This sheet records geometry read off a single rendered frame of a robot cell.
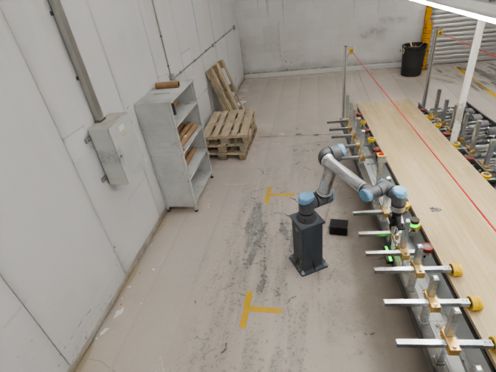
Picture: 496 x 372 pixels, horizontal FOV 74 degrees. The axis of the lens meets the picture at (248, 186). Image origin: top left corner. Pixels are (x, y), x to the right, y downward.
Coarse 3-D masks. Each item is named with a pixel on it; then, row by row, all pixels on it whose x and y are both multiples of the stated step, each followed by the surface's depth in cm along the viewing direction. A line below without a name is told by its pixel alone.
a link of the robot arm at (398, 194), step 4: (392, 188) 218; (396, 188) 215; (400, 188) 214; (404, 188) 214; (392, 192) 216; (396, 192) 212; (400, 192) 212; (404, 192) 211; (388, 196) 220; (392, 196) 216; (396, 196) 213; (400, 196) 212; (404, 196) 212; (392, 200) 218; (396, 200) 214; (400, 200) 213; (404, 200) 213; (392, 204) 219; (396, 204) 216; (400, 204) 215; (404, 204) 216
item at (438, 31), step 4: (436, 28) 407; (440, 28) 407; (436, 32) 410; (440, 32) 407; (436, 36) 412; (436, 40) 414; (432, 44) 420; (432, 48) 421; (432, 52) 423; (432, 56) 425; (432, 60) 428; (432, 64) 430; (428, 68) 435; (428, 72) 436; (428, 76) 439; (428, 80) 443; (428, 84) 444; (424, 88) 450; (428, 88) 447; (424, 92) 451; (424, 96) 453; (424, 100) 458; (424, 104) 460
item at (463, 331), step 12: (384, 168) 352; (408, 216) 284; (420, 228) 259; (420, 240) 260; (432, 252) 238; (432, 264) 239; (444, 276) 220; (444, 288) 221; (468, 324) 192; (468, 336) 193; (468, 348) 194; (480, 348) 180; (480, 360) 180
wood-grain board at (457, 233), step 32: (384, 128) 396; (416, 128) 385; (416, 160) 329; (448, 160) 322; (416, 192) 286; (448, 192) 281; (480, 192) 276; (448, 224) 249; (480, 224) 245; (448, 256) 224; (480, 256) 221; (480, 288) 201; (480, 320) 184
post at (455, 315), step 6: (450, 312) 165; (456, 312) 161; (450, 318) 166; (456, 318) 163; (450, 324) 166; (456, 324) 165; (444, 330) 173; (450, 330) 168; (450, 336) 171; (438, 348) 182; (444, 348) 177; (438, 354) 182; (444, 354) 180; (438, 360) 184
